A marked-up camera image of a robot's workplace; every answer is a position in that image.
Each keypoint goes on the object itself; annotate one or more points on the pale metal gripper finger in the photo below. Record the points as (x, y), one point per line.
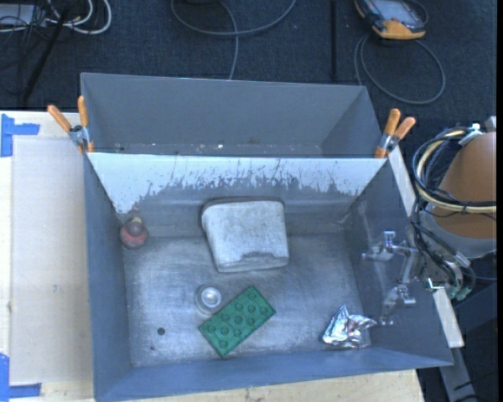
(393, 303)
(379, 255)

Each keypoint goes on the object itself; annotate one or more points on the crumpled silver foil packet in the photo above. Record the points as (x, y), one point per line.
(345, 329)

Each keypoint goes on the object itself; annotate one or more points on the grey metal bin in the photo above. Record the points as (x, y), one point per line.
(276, 308)

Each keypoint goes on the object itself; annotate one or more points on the pale grey sponge block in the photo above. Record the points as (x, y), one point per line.
(245, 235)

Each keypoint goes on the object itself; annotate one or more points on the dark green flat block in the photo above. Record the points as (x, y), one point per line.
(236, 321)

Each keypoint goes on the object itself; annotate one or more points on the small clear glass cup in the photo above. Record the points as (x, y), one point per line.
(208, 298)

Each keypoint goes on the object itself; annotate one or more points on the pale wood flat board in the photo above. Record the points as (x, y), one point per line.
(46, 245)

